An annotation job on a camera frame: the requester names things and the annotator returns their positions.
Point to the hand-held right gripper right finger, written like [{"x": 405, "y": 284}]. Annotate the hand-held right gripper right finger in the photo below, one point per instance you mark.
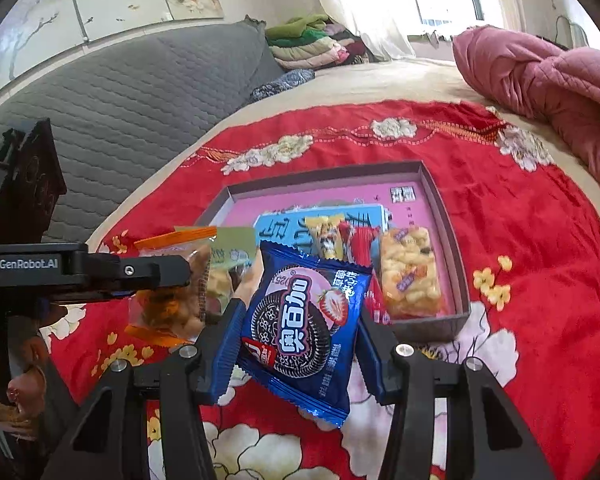
[{"x": 380, "y": 375}]

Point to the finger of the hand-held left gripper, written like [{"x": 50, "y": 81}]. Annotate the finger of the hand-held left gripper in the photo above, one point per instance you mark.
[{"x": 130, "y": 271}]

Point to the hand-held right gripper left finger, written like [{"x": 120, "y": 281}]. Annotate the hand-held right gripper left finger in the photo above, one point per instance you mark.
[{"x": 225, "y": 360}]

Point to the orange peanut packet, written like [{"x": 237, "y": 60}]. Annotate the orange peanut packet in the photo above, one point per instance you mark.
[{"x": 175, "y": 310}]

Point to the gray cardboard box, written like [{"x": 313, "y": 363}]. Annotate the gray cardboard box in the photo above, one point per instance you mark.
[{"x": 425, "y": 327}]

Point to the blue cookie packet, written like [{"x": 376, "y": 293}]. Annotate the blue cookie packet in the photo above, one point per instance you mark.
[{"x": 300, "y": 330}]

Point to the clear rice puff packet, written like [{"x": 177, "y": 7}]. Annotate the clear rice puff packet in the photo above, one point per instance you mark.
[{"x": 410, "y": 275}]

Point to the green snack packet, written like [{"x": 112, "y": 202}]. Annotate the green snack packet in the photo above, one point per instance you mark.
[{"x": 235, "y": 245}]

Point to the red sausage packet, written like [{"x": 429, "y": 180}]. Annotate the red sausage packet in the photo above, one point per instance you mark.
[{"x": 365, "y": 245}]

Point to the yellow bread packet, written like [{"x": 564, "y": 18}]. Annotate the yellow bread packet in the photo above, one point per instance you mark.
[{"x": 327, "y": 235}]

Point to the person's left hand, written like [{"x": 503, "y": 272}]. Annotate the person's left hand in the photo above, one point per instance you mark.
[{"x": 27, "y": 385}]

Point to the gray quilted headboard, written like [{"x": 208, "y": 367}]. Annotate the gray quilted headboard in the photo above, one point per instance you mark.
[{"x": 145, "y": 120}]

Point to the pink workbook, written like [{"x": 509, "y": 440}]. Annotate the pink workbook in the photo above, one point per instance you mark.
[{"x": 360, "y": 195}]

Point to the red floral blanket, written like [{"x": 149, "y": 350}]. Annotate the red floral blanket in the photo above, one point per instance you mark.
[{"x": 530, "y": 260}]

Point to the dark floral pillow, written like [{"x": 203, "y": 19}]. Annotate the dark floral pillow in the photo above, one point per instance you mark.
[{"x": 282, "y": 85}]

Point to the stack of folded clothes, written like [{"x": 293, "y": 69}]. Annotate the stack of folded clothes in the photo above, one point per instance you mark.
[{"x": 310, "y": 42}]

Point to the beige bed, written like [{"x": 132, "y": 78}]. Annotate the beige bed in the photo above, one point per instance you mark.
[{"x": 405, "y": 82}]

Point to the pink quilt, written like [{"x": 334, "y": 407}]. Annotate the pink quilt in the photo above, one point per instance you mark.
[{"x": 545, "y": 85}]

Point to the floral wall painting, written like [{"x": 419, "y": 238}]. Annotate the floral wall painting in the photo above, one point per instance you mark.
[{"x": 105, "y": 5}]

